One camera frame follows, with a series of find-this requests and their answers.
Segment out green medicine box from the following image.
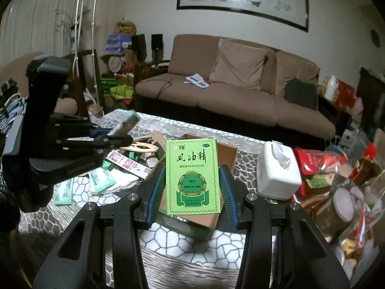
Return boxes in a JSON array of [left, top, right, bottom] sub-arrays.
[[165, 138, 221, 215]]

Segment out mint wipes pack loose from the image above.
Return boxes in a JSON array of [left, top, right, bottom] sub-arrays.
[[54, 178, 74, 205]]

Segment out mint wet wipes pack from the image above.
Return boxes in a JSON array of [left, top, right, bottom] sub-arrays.
[[89, 167, 116, 193]]

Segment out pink white long package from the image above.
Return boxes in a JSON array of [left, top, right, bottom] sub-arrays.
[[106, 150, 151, 179]]

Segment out white tissue box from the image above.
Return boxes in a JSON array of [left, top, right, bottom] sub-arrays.
[[257, 141, 302, 200]]

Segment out red snack bag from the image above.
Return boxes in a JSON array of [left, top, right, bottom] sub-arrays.
[[293, 149, 353, 176]]

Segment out wooden back scratcher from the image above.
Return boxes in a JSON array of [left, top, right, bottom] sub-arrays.
[[120, 137, 159, 153]]

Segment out round white clock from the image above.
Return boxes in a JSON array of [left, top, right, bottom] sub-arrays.
[[108, 55, 123, 73]]

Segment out green cardboard box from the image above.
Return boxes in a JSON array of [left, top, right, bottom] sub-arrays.
[[144, 132, 239, 243]]

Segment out papers on sofa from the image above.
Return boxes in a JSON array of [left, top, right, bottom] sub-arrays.
[[184, 74, 211, 89]]

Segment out dark cushion on sofa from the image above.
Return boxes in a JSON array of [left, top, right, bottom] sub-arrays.
[[284, 78, 318, 110]]

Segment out brown sofa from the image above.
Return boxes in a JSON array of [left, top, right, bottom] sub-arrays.
[[135, 34, 335, 142]]

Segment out beige sofa cushion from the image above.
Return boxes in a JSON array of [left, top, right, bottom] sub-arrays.
[[209, 39, 268, 91]]

